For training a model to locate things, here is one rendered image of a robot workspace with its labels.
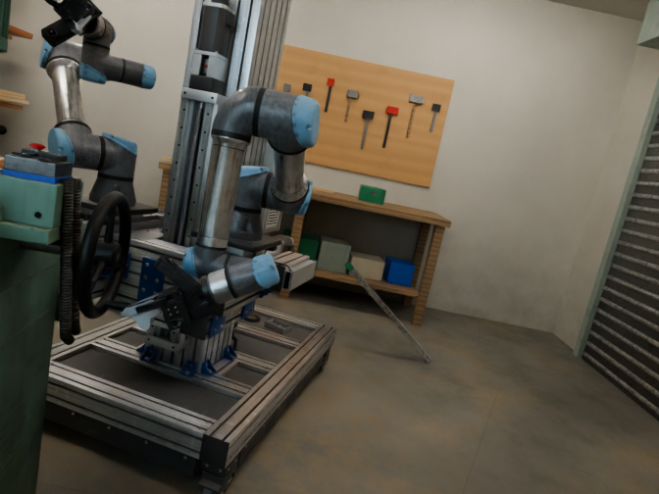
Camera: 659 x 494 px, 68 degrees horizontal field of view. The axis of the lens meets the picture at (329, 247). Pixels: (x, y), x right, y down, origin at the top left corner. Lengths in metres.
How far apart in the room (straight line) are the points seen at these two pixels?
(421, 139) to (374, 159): 0.43
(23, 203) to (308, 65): 3.42
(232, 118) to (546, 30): 3.78
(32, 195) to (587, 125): 4.29
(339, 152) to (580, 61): 2.11
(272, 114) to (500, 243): 3.59
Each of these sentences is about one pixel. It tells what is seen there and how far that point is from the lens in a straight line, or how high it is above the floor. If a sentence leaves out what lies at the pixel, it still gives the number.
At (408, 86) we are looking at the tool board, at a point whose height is 1.82.
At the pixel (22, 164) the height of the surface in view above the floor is 0.99.
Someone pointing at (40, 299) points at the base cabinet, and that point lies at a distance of 1.43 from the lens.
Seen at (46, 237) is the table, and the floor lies 0.86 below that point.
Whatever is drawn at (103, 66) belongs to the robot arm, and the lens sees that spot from 1.72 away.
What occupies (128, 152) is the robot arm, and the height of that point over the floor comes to 1.00.
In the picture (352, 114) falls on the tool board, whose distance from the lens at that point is 4.27.
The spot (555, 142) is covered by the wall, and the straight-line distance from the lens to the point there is 4.65.
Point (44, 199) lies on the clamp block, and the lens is 1.13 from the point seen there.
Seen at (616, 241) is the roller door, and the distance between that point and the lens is 4.27.
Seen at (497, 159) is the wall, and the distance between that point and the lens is 4.48.
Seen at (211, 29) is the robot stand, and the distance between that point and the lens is 1.79.
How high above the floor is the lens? 1.12
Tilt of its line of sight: 10 degrees down
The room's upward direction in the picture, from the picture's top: 12 degrees clockwise
